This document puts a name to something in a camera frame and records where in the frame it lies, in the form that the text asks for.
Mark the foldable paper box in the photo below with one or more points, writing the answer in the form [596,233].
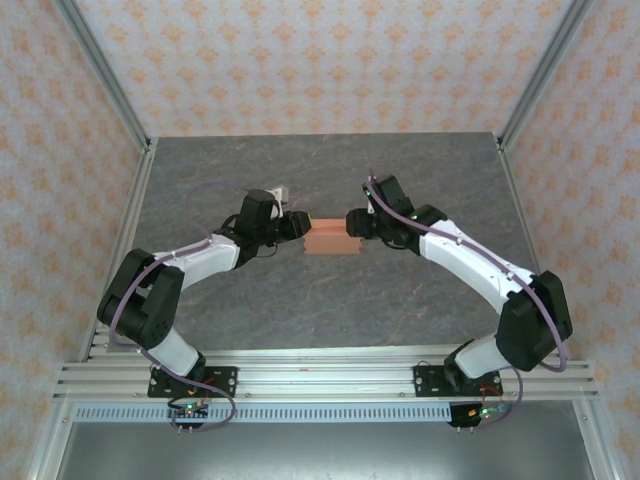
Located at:
[332,242]

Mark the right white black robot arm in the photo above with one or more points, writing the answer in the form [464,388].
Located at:
[465,255]

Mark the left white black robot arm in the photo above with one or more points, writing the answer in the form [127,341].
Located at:
[200,260]

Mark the grey metal sheet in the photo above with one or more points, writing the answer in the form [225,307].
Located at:
[325,452]

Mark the aluminium side table rail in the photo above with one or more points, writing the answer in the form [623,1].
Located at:
[120,250]
[532,250]

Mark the narrow aluminium edge rail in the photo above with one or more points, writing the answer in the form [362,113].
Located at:
[325,352]

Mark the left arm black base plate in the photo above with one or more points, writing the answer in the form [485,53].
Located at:
[225,382]

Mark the wide aluminium mounting rail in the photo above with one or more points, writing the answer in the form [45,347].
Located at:
[325,382]

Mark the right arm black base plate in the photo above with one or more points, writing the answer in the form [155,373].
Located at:
[425,382]

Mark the aluminium upright frame post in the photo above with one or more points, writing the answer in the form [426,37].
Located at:
[100,70]
[545,70]

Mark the aluminium lower frame bar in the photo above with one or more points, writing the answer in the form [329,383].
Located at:
[50,445]
[595,445]

